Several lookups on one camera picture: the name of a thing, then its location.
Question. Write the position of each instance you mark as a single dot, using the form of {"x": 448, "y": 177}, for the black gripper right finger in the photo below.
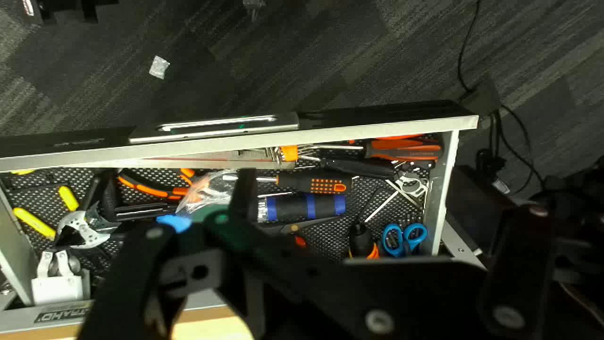
{"x": 351, "y": 294}

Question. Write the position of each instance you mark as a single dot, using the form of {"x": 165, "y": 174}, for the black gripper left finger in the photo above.
{"x": 125, "y": 283}

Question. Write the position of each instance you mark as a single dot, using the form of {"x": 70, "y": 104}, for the silver metal tool drawer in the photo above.
{"x": 219, "y": 145}

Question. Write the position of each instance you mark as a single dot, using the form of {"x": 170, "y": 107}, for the silver adjustable wrench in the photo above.
{"x": 85, "y": 226}

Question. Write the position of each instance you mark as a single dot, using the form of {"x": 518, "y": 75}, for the grey cabinet with wooden top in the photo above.
{"x": 208, "y": 327}

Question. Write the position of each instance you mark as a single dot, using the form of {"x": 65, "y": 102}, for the clear plastic bag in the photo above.
{"x": 208, "y": 191}

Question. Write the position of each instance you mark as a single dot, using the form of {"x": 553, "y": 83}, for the silver hex key set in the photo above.
{"x": 408, "y": 185}

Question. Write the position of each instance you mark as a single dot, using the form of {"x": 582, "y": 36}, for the small orange tool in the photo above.
{"x": 289, "y": 153}

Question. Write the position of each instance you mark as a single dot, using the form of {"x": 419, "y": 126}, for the white paper scrap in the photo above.
{"x": 159, "y": 66}

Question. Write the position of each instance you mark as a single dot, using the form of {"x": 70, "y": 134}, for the white plastic bracket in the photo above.
{"x": 57, "y": 285}

